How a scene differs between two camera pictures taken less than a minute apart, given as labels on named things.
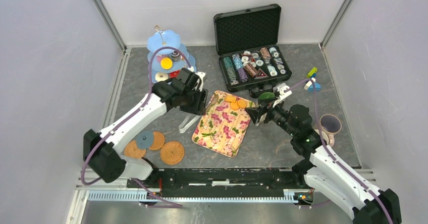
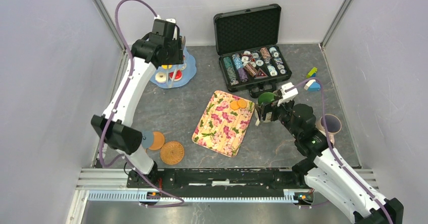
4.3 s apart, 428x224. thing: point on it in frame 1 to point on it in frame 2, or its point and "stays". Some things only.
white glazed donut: x=158 y=78 stays
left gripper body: x=194 y=100 to x=175 y=54
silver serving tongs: x=183 y=127 to x=183 y=44
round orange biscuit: x=234 y=105 stays
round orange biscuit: x=242 y=103 stays
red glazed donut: x=174 y=74 stays
